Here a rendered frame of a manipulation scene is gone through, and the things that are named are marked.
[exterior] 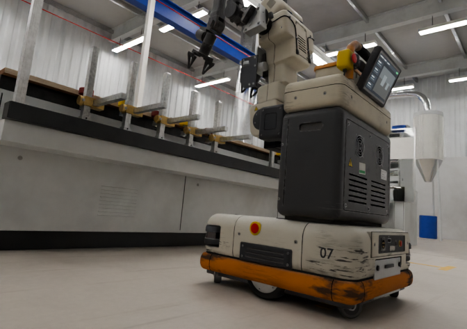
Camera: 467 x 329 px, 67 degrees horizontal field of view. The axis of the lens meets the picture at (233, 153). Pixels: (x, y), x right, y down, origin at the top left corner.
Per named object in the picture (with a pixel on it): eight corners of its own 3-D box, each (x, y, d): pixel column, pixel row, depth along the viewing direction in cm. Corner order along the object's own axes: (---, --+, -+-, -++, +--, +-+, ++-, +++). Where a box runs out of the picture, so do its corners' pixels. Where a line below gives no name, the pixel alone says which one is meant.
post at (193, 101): (191, 157, 243) (198, 90, 250) (187, 156, 240) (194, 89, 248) (187, 158, 245) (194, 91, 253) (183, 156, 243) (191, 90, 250)
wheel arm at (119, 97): (126, 101, 174) (127, 93, 175) (120, 99, 172) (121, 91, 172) (84, 111, 203) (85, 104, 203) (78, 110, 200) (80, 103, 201)
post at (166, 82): (162, 145, 225) (171, 73, 233) (158, 143, 222) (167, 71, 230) (159, 145, 227) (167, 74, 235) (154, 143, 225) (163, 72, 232)
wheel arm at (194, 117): (200, 121, 211) (201, 114, 212) (196, 119, 209) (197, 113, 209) (156, 127, 240) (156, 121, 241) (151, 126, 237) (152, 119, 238)
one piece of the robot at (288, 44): (330, 147, 171) (320, 35, 186) (288, 129, 143) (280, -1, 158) (284, 156, 187) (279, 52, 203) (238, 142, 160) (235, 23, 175)
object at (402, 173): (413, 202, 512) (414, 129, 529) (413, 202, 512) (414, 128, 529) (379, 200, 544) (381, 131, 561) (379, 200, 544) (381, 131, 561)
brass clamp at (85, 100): (104, 110, 194) (105, 101, 195) (80, 103, 184) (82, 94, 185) (99, 111, 198) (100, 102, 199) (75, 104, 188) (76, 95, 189)
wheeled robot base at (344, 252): (415, 290, 148) (415, 229, 152) (354, 314, 101) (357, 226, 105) (280, 263, 192) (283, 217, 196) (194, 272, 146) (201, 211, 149)
